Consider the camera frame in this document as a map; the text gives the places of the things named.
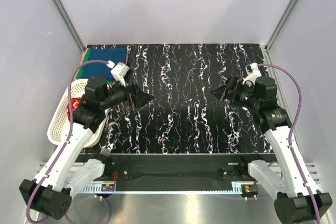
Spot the folded green t shirt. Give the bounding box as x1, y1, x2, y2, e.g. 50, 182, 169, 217
75, 48, 90, 80

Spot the blue t shirt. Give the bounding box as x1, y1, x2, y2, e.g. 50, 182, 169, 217
80, 47, 128, 80

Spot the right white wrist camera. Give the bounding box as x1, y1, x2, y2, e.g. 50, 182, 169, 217
243, 62, 261, 85

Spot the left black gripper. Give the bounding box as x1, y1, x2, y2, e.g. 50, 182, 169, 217
100, 75, 154, 110

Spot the white slotted cable duct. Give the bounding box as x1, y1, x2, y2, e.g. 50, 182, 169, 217
79, 183, 243, 195

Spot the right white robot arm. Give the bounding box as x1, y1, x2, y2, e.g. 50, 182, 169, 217
211, 76, 332, 223

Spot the left aluminium frame post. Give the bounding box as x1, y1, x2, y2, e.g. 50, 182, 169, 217
52, 0, 86, 51

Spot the right small electronics board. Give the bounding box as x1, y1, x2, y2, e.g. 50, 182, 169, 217
242, 184, 259, 193

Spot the white plastic laundry basket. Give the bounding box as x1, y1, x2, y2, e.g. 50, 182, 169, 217
47, 79, 107, 148

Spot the aluminium frame post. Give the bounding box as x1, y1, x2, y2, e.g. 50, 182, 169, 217
52, 0, 86, 51
265, 0, 299, 51

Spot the folded pink t shirt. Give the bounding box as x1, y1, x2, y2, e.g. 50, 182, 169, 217
79, 48, 88, 65

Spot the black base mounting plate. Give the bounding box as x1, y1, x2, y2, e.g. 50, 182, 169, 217
82, 153, 270, 183

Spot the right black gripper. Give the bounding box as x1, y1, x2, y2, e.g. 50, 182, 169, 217
209, 75, 261, 111

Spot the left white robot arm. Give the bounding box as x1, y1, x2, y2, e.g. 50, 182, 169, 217
19, 76, 154, 223

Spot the left small electronics board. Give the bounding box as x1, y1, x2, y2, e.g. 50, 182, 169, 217
101, 184, 116, 191

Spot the right aluminium frame post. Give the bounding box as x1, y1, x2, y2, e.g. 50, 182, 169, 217
265, 0, 299, 51

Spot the red and white t shirt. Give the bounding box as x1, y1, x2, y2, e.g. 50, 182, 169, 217
67, 98, 81, 121

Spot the small electronics board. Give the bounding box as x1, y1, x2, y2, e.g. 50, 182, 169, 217
242, 184, 259, 193
101, 184, 116, 191

